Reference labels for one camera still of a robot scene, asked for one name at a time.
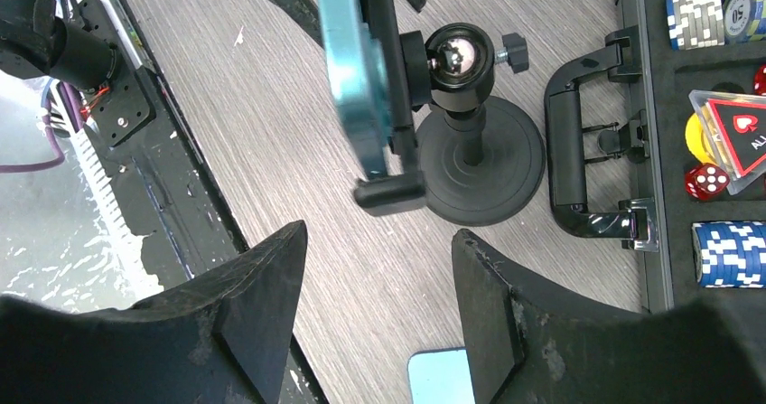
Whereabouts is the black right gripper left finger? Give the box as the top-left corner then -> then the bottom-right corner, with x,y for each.
1,221 -> 308,403

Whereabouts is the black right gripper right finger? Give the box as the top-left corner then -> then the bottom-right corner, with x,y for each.
452,230 -> 765,403

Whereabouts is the dark green-edged smartphone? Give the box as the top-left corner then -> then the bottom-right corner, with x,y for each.
318,0 -> 391,180

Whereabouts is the blue smartphone face down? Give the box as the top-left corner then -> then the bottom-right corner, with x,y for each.
407,348 -> 475,404

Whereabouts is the black phone stand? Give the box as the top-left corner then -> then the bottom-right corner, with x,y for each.
354,23 -> 545,227

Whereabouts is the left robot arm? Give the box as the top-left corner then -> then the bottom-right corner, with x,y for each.
1,0 -> 429,94

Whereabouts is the blue white chip stack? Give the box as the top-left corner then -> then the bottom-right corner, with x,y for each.
691,221 -> 765,288

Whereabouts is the red die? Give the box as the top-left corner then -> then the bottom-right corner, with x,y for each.
685,163 -> 730,201

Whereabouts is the black poker chip case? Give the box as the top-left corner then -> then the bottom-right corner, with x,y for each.
544,0 -> 765,313

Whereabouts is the yellow round chip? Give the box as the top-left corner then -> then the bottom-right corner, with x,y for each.
685,113 -> 716,164

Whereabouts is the grey white chip stack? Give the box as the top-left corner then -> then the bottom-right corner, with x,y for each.
665,0 -> 725,51

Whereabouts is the red all-in triangle lower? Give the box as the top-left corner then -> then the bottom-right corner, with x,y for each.
688,89 -> 765,195

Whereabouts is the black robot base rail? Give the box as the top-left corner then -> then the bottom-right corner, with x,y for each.
71,0 -> 331,404

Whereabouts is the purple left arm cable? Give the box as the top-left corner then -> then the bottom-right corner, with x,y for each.
0,80 -> 85,175

